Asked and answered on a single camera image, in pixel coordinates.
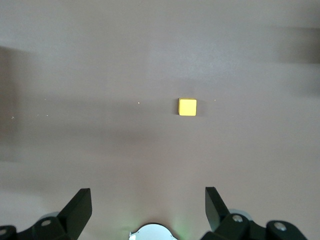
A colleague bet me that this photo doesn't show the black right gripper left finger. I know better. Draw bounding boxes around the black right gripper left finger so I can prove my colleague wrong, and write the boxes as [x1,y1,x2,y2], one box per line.
[17,188,93,240]

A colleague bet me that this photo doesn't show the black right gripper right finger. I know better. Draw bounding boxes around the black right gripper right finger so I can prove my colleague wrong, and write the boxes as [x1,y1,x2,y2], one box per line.
[203,186,253,240]

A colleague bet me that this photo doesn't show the yellow cube block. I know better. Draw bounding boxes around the yellow cube block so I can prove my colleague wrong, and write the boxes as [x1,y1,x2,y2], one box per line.
[177,97,198,117]

